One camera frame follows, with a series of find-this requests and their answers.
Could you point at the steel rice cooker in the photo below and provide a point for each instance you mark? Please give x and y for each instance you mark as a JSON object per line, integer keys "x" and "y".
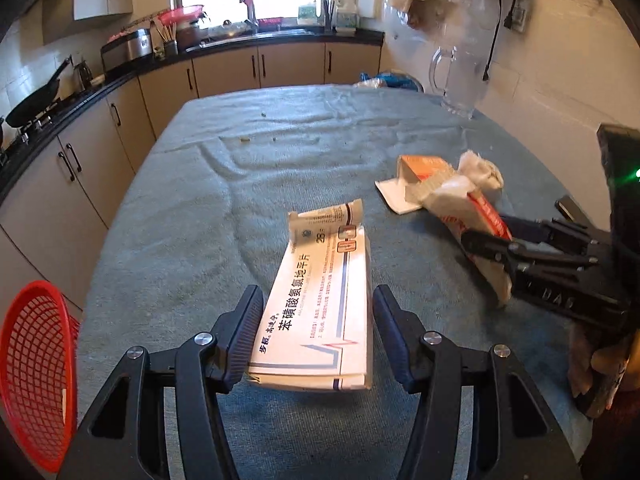
{"x": 127, "y": 48}

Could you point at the red plastic basket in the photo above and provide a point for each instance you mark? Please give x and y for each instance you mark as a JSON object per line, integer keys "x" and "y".
{"x": 38, "y": 374}

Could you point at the utensil holder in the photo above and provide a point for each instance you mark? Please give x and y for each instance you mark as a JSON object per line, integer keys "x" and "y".
{"x": 167, "y": 34}

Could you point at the lower kitchen cabinets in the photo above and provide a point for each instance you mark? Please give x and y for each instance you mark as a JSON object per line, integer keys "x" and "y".
{"x": 61, "y": 189}

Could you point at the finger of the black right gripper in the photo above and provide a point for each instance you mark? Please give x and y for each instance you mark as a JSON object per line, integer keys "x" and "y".
{"x": 550, "y": 227}
{"x": 553, "y": 254}

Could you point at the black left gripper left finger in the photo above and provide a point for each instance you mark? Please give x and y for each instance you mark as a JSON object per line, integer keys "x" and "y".
{"x": 122, "y": 435}

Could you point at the orange white carton box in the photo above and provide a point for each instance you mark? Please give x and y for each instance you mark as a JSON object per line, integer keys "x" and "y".
{"x": 411, "y": 171}

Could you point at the white tissue ball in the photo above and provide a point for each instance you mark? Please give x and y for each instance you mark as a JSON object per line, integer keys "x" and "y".
{"x": 482, "y": 172}

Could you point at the red white snack bag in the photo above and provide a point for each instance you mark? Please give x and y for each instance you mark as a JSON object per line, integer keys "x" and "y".
{"x": 461, "y": 206}

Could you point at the right hand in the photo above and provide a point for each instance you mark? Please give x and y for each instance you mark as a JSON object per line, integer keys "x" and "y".
{"x": 599, "y": 368}

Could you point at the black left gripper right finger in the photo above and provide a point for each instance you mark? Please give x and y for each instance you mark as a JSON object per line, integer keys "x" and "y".
{"x": 514, "y": 434}

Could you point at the red plastic basin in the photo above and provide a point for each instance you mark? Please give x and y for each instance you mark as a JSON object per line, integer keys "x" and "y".
{"x": 186, "y": 14}

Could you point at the white medicine box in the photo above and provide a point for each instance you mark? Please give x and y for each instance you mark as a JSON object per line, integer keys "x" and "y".
{"x": 316, "y": 330}

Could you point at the blue plastic bag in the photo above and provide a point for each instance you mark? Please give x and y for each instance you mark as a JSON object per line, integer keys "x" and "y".
{"x": 394, "y": 80}

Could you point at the grey-blue table cloth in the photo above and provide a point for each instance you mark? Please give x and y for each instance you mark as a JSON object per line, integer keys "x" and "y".
{"x": 207, "y": 216}

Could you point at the black frying pan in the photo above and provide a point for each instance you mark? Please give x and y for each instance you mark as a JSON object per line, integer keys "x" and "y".
{"x": 27, "y": 110}

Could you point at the kitchen faucet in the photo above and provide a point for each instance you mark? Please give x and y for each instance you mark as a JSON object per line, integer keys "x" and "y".
{"x": 251, "y": 14}

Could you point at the glass pitcher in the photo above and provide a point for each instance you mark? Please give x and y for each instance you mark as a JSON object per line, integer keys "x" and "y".
{"x": 460, "y": 76}

